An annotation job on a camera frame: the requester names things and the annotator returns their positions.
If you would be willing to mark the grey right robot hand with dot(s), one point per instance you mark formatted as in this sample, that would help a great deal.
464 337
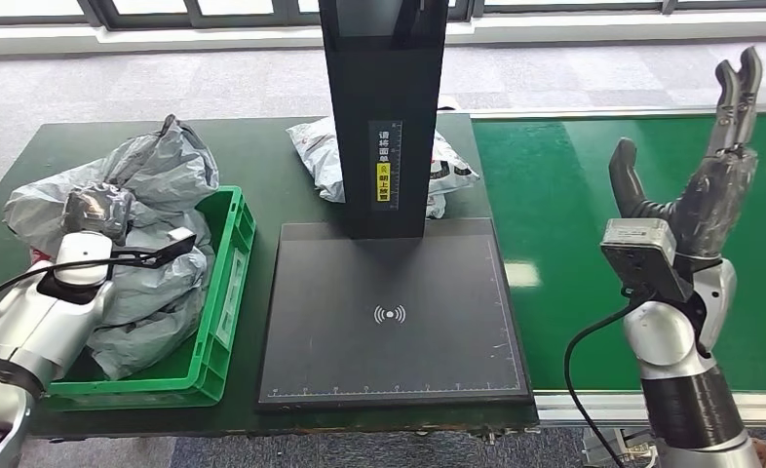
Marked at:
712 200

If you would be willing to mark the pale grey poly parcel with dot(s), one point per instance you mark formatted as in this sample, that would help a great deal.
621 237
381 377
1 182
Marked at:
157 168

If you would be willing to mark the dark window frame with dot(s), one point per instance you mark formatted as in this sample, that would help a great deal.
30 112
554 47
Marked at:
189 11

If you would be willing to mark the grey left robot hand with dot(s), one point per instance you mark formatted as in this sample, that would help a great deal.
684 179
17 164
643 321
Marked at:
99 210

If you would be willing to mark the green conveyor belt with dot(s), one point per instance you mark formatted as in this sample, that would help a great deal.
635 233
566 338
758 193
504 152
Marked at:
551 194

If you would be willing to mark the black inbound scanning machine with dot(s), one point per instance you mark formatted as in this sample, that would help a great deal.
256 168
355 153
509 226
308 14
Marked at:
389 310

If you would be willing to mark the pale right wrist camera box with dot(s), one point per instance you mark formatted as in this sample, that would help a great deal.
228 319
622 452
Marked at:
641 252

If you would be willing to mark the green plastic crate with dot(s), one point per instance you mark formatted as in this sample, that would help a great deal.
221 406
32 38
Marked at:
228 291

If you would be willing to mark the white poly parcel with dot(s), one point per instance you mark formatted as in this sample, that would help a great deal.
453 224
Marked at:
163 284
312 155

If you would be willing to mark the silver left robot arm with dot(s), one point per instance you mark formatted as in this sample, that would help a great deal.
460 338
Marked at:
41 329

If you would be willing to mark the white poly parcel, red stripes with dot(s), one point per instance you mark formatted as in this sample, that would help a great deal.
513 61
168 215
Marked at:
312 155

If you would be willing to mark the dark green table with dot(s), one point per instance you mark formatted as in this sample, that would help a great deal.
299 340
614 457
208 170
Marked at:
260 168

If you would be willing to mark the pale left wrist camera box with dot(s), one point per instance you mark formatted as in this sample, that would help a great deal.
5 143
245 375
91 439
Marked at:
170 249

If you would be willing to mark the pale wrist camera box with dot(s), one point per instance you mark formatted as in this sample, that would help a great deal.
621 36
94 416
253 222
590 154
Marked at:
170 249
641 252

